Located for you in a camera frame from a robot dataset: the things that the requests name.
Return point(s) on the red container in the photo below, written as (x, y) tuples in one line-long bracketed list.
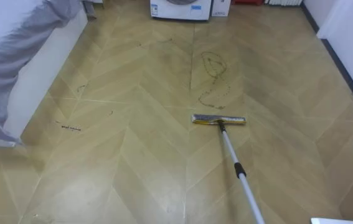
[(247, 2)]

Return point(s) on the white cardboard box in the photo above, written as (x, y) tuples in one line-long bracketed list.
[(220, 8)]

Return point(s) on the grey bed with white frame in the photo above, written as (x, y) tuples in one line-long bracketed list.
[(39, 77)]

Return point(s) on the white washing machine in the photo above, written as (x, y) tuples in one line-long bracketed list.
[(179, 11)]

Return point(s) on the grey bed sheet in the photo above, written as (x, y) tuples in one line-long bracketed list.
[(5, 62)]

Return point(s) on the mop with silver pole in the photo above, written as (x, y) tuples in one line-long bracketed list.
[(219, 119)]

